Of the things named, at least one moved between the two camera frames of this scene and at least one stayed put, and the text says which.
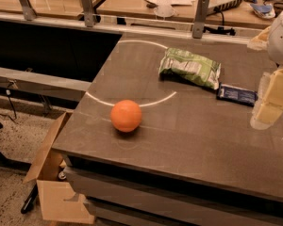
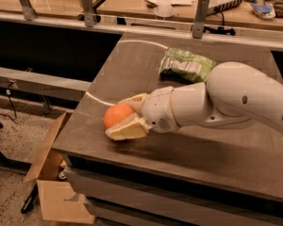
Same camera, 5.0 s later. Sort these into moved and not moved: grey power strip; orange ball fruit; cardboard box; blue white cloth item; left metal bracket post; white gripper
Moved: white gripper; orange ball fruit
Not moved: left metal bracket post; cardboard box; blue white cloth item; grey power strip
